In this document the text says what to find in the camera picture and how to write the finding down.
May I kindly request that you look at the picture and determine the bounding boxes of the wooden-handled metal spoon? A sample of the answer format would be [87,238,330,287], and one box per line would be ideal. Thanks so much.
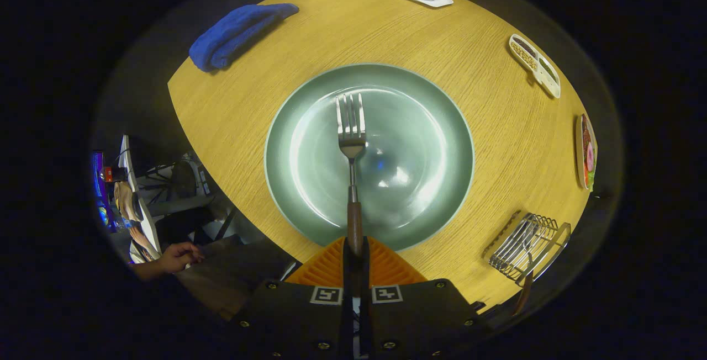
[511,222,539,317]

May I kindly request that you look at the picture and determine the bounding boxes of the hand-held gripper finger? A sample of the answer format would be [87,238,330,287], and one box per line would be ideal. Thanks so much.
[229,237,354,360]
[353,237,490,360]

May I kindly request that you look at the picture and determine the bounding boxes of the white desk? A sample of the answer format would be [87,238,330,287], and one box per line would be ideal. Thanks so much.
[116,135,162,264]

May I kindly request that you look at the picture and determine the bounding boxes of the plate of sliced food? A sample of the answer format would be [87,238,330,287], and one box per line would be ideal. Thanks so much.
[575,113,598,192]

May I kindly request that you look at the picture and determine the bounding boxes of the blue folded towel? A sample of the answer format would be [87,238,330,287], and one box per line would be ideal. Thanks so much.
[189,3,300,72]

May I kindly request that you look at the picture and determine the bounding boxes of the computer monitor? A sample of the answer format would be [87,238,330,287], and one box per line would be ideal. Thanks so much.
[91,150,117,234]

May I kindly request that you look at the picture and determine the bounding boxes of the person's trousered legs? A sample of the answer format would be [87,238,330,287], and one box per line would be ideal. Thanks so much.
[176,236,302,322]

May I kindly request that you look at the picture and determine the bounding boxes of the white divided bean dish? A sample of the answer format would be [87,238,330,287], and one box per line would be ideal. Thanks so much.
[508,33,562,99]

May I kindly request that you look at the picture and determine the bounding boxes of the pale green plate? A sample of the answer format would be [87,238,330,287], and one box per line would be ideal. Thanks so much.
[264,62,475,252]

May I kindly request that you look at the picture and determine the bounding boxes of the metal wire cutlery rack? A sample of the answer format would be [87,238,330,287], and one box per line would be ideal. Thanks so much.
[482,210,572,287]

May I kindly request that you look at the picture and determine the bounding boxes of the wooden-handled metal fork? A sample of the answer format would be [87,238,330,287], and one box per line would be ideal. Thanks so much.
[336,93,367,256]

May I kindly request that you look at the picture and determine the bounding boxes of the black office chair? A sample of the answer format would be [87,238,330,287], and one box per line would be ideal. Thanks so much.
[138,153,244,245]

